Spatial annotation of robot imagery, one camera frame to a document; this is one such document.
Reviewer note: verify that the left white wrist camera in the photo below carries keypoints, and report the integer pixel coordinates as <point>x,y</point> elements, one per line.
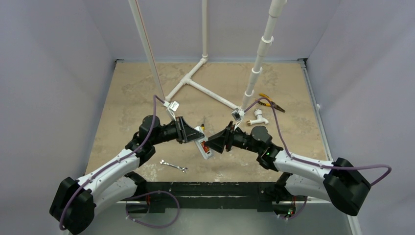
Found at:
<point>171,108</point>

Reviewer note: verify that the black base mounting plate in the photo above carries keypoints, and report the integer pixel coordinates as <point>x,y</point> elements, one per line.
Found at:
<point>258,196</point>

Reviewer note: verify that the white plastic faucet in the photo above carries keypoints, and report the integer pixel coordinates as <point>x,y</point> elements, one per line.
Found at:
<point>259,118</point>

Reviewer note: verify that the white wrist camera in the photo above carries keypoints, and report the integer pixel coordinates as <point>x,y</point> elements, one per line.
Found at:
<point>171,108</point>
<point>238,115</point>

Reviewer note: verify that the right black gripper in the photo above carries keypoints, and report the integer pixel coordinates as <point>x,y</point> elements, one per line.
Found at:
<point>229,136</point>

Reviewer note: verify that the white PVC pipe frame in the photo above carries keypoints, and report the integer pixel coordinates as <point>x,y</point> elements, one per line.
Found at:
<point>267,39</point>

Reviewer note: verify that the silver open-end wrench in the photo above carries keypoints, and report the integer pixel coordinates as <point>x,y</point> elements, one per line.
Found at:
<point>182,169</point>

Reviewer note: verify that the white remote control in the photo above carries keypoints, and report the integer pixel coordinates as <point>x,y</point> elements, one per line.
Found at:
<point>198,144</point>

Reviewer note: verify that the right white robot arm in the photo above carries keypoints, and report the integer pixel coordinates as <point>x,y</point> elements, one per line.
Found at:
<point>338,182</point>

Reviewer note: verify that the aluminium rail frame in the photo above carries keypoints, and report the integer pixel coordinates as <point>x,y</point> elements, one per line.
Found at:
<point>129,100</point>

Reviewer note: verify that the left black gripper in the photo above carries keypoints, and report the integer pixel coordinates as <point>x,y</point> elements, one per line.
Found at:
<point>189,133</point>

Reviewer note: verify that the yellow handled pliers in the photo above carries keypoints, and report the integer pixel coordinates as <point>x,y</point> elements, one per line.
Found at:
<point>272,104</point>

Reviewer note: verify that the yellow handled screwdriver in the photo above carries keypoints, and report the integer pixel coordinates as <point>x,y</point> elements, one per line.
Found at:
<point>203,124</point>

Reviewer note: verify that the red battery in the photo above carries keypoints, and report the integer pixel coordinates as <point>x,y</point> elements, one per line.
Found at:
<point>205,147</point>

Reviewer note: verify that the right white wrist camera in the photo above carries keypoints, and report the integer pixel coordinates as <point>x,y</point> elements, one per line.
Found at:
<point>238,115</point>

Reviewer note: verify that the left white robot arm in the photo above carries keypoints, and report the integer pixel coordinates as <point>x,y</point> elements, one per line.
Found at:
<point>77,201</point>

